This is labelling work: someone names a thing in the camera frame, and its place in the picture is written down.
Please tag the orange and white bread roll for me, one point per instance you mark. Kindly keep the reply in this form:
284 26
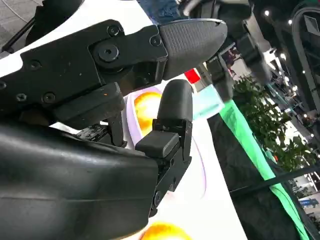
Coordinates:
166 232
146 112

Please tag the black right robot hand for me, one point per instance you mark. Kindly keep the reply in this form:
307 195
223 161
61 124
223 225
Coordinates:
62 175

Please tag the black mesh barrier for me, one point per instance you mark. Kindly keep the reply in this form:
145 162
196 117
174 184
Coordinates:
240 175

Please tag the red box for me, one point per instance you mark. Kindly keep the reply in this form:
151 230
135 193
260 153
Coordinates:
192 76

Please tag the green cloth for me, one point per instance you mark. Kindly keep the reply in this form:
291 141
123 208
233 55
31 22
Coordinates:
240 120

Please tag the pale green mug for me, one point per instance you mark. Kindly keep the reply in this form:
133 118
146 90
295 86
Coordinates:
207 102

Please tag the black metal rail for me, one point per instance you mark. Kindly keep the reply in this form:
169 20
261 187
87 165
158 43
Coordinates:
275 181

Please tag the person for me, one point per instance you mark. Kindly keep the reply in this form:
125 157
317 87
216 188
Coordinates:
162 10

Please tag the black rod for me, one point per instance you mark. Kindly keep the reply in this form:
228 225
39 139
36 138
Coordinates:
17 36

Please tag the lilac plate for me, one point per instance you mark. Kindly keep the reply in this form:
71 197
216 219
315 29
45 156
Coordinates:
130 117

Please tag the green leafy plants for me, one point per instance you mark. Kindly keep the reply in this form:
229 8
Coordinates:
265 120

